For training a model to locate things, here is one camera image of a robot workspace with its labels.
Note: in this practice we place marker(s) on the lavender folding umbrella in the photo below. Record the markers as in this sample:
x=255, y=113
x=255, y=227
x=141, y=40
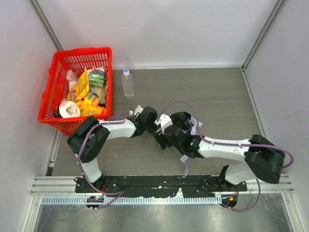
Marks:
x=183, y=120

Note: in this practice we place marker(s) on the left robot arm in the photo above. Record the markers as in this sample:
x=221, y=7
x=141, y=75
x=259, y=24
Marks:
x=89, y=138

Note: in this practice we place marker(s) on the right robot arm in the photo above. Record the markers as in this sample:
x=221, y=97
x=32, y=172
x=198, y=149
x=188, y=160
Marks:
x=258, y=158

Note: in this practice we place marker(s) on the clear plastic water bottle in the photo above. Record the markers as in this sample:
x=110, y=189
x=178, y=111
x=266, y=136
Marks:
x=128, y=84

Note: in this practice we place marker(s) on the orange snack package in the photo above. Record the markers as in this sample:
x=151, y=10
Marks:
x=90, y=109

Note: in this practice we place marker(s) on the green sponge pack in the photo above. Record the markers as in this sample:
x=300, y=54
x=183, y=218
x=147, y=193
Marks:
x=97, y=77

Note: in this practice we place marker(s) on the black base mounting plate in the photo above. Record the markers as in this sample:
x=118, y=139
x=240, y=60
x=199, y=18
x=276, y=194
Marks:
x=164, y=186

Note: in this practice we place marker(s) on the yellow chips bag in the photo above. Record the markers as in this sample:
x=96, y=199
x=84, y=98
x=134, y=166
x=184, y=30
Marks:
x=80, y=89

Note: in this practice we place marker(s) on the white tape roll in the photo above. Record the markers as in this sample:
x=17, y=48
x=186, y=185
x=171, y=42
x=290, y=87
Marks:
x=69, y=109

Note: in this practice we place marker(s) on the white small box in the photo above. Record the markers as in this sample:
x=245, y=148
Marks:
x=71, y=78

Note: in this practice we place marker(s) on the red plastic basket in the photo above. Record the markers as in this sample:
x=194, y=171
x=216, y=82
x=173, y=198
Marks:
x=58, y=87

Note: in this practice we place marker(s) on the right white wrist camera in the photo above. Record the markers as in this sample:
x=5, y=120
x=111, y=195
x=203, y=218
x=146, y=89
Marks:
x=163, y=121

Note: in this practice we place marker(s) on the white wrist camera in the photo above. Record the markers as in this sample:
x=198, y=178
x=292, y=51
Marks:
x=163, y=121
x=138, y=110

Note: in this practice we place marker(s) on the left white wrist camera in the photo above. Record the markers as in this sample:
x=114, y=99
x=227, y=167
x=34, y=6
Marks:
x=138, y=110

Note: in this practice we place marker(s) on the white slotted cable duct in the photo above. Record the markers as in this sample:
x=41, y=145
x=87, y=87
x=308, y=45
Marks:
x=92, y=201

